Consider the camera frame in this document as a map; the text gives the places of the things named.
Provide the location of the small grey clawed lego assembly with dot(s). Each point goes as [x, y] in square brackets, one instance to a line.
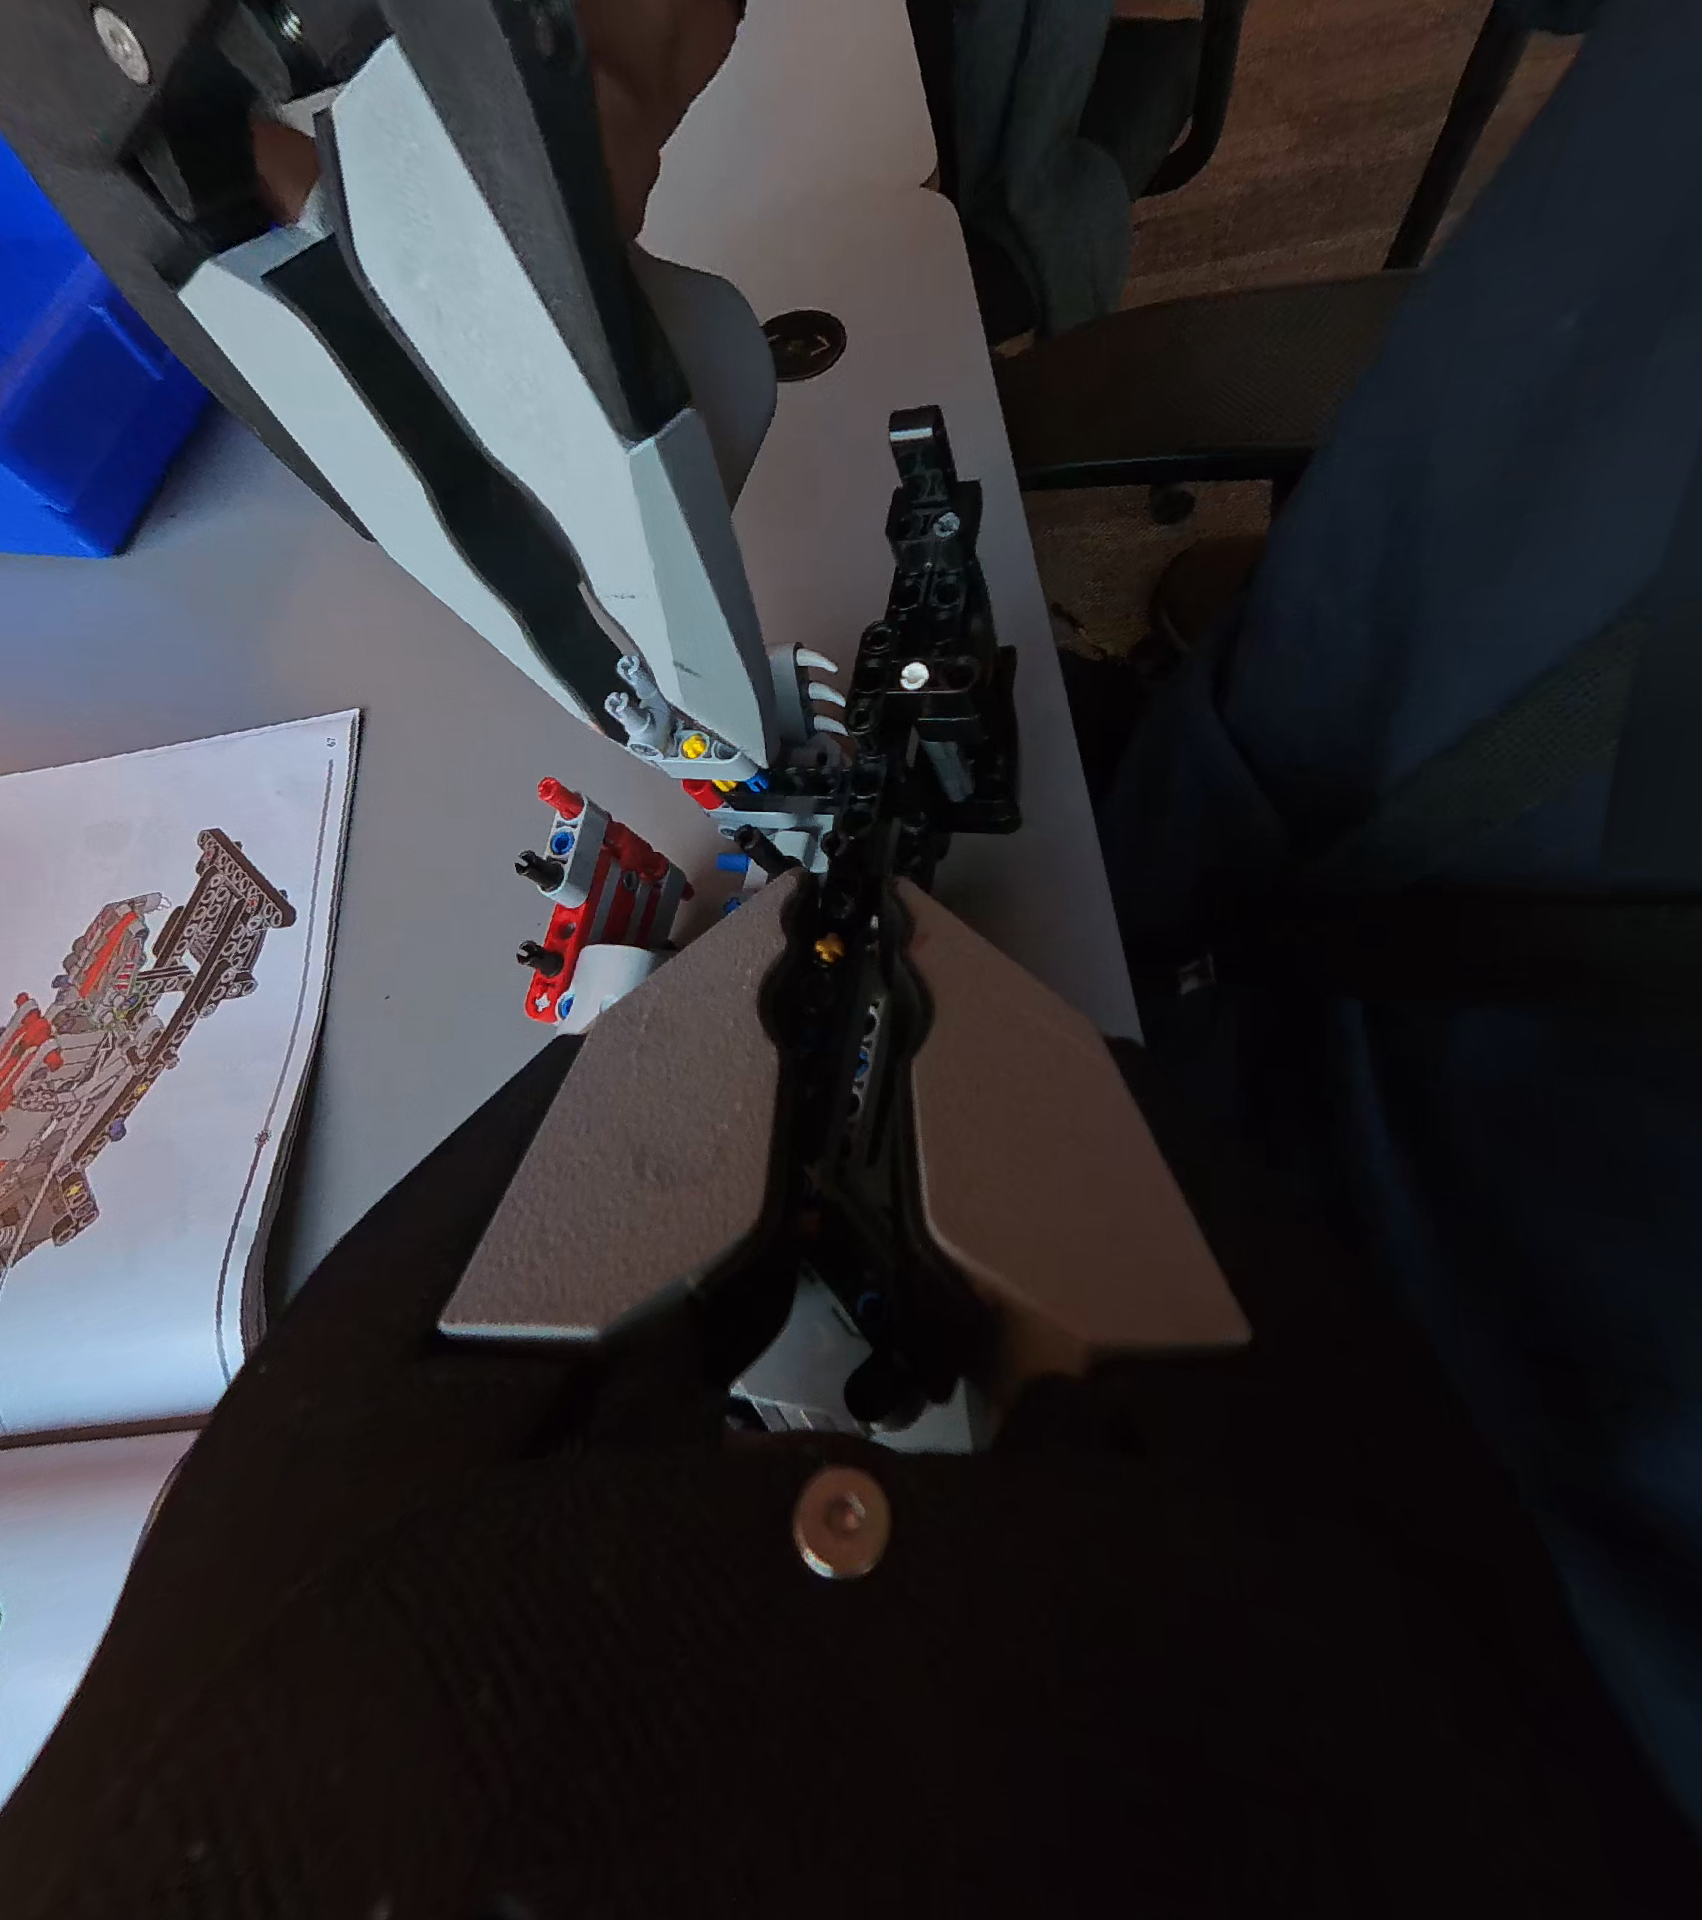
[648, 716]

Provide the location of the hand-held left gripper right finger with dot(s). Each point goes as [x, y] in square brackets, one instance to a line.
[1061, 1171]

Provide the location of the person's right hand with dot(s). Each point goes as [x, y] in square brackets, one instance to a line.
[656, 75]

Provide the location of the black round desk grommet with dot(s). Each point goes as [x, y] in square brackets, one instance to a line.
[802, 348]

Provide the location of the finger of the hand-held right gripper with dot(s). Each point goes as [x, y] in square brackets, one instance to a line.
[310, 404]
[491, 301]

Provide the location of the black office chair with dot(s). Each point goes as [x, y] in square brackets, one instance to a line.
[1166, 375]

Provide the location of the lego instruction booklet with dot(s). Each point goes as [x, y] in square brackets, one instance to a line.
[161, 1124]

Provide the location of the large lego vehicle model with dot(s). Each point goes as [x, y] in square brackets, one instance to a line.
[940, 600]

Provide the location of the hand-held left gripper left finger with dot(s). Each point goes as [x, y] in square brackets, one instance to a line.
[626, 1155]

